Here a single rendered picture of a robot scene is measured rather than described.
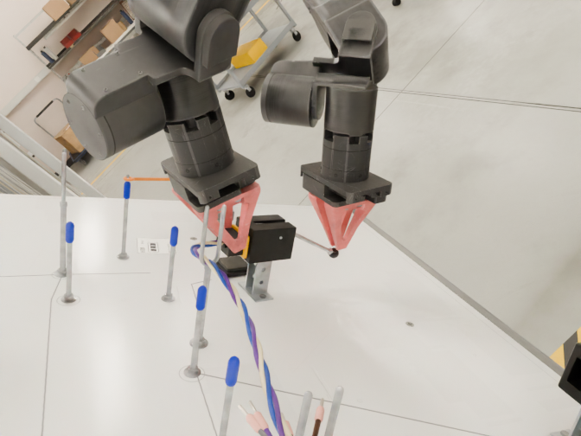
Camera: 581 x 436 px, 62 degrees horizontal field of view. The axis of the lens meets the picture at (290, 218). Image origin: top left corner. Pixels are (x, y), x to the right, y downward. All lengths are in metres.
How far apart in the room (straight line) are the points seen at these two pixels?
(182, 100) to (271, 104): 0.15
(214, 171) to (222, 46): 0.12
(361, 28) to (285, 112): 0.12
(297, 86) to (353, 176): 0.12
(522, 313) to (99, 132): 1.51
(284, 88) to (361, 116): 0.09
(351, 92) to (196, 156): 0.18
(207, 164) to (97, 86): 0.12
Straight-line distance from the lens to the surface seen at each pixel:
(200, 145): 0.45
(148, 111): 0.41
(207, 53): 0.39
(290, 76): 0.57
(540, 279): 1.78
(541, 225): 1.91
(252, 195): 0.48
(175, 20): 0.39
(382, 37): 0.57
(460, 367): 0.56
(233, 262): 0.63
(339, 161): 0.55
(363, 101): 0.54
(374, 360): 0.52
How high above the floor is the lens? 1.42
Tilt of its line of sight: 31 degrees down
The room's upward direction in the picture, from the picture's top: 45 degrees counter-clockwise
